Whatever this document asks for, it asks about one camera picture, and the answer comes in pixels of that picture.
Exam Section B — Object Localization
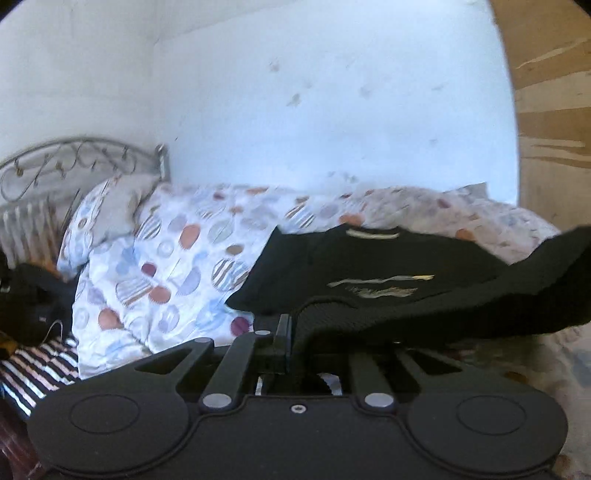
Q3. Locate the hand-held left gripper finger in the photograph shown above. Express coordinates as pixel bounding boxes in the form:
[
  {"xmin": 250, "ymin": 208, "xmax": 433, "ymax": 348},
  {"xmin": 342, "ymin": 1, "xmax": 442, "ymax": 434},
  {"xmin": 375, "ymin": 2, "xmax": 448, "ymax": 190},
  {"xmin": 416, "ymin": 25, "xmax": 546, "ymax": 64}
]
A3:
[{"xmin": 133, "ymin": 313, "xmax": 293, "ymax": 412}]

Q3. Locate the black sweatshirt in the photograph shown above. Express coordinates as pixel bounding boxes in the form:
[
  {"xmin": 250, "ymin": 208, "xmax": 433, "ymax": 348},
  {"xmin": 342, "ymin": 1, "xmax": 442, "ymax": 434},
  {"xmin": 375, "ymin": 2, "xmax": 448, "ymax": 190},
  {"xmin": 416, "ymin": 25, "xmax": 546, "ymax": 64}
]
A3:
[{"xmin": 225, "ymin": 223, "xmax": 591, "ymax": 354}]

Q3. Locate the patterned white quilt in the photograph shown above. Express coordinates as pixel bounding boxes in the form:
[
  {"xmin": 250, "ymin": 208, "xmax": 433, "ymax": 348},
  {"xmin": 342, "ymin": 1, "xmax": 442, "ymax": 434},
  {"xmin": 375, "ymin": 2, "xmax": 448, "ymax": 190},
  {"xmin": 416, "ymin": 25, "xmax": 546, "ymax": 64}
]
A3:
[{"xmin": 57, "ymin": 182, "xmax": 591, "ymax": 384}]

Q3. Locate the striped bed sheet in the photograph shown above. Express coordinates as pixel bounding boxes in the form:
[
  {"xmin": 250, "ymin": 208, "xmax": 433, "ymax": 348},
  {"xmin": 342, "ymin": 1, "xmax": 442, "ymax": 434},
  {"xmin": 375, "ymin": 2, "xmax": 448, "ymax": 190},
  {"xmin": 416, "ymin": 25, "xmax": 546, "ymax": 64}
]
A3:
[{"xmin": 0, "ymin": 336, "xmax": 80, "ymax": 417}]

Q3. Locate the black bag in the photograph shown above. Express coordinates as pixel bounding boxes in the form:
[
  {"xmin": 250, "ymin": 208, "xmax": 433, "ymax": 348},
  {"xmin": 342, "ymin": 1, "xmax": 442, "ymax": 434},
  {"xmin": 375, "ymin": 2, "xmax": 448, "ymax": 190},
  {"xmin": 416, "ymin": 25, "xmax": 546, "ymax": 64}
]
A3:
[{"xmin": 0, "ymin": 261, "xmax": 75, "ymax": 346}]

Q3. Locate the grey metal headboard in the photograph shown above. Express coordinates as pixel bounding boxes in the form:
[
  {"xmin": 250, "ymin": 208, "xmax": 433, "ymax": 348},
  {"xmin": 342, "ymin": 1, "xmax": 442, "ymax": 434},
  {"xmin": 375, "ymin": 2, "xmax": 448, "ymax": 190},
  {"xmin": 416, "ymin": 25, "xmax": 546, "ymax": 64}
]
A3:
[{"xmin": 0, "ymin": 136, "xmax": 172, "ymax": 271}]

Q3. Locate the plywood board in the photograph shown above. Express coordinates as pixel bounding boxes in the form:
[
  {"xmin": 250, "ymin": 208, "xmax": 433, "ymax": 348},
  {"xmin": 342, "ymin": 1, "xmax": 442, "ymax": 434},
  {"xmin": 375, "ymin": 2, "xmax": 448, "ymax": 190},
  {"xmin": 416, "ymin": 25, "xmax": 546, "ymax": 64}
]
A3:
[{"xmin": 488, "ymin": 0, "xmax": 591, "ymax": 232}]

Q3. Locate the white cable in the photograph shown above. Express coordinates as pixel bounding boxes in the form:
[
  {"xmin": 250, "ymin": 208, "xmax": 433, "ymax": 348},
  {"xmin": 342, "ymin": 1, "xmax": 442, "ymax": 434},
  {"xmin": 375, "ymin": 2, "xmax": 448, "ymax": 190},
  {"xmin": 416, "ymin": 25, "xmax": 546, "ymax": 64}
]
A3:
[{"xmin": 41, "ymin": 318, "xmax": 65, "ymax": 344}]

